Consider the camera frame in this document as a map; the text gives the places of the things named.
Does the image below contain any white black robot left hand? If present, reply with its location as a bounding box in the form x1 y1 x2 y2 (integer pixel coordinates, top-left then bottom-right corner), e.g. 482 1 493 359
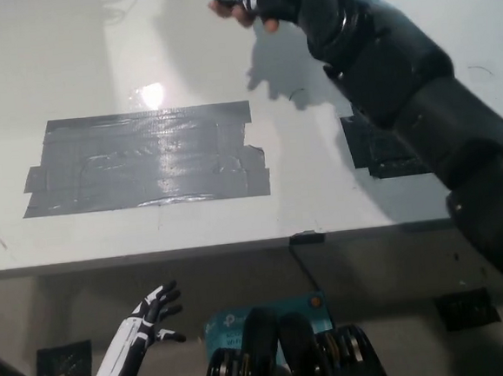
87 280 189 376

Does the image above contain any grey duct tape patch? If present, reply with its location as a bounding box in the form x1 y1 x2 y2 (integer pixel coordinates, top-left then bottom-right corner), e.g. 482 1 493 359
14 99 274 220

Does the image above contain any person's bare hand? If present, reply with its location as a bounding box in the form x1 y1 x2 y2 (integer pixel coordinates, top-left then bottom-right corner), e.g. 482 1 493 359
208 0 283 39

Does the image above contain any black tape mark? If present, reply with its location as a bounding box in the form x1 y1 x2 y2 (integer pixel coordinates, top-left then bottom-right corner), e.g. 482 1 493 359
339 107 435 183

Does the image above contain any thin black cable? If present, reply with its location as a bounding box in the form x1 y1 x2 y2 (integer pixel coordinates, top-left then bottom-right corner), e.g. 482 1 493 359
289 242 322 297

